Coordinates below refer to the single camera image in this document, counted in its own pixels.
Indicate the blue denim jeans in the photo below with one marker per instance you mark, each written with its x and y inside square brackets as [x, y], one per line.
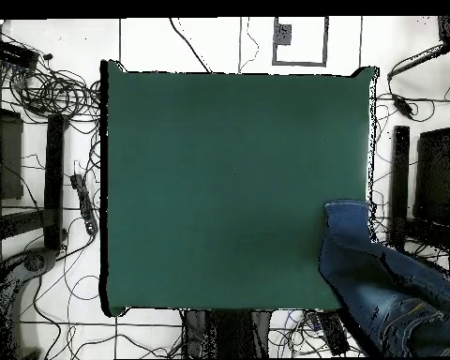
[360, 262]

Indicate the black flat box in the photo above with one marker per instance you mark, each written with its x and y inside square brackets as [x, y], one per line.
[435, 176]

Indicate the dark green table cloth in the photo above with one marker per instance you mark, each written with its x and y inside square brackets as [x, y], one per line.
[210, 187]

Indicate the black power strip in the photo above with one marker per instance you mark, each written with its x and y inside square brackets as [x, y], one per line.
[84, 204]

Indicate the black rectangular device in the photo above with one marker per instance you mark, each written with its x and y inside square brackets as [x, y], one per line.
[333, 332]

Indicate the small grey square plate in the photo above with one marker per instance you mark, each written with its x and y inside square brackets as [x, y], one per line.
[283, 34]

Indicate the black grey stand base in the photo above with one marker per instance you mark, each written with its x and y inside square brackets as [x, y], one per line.
[39, 260]

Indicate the black power adapter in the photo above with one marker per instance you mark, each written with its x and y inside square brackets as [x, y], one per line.
[403, 105]

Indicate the black rod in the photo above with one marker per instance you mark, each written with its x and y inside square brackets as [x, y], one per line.
[420, 59]

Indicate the black power box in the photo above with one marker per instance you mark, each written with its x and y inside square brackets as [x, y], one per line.
[13, 54]

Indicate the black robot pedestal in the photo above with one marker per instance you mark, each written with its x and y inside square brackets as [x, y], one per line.
[228, 333]

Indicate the grey square frame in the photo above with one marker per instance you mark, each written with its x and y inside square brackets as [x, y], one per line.
[300, 63]

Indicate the black stand frame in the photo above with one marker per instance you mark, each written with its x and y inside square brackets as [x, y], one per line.
[54, 180]
[400, 180]

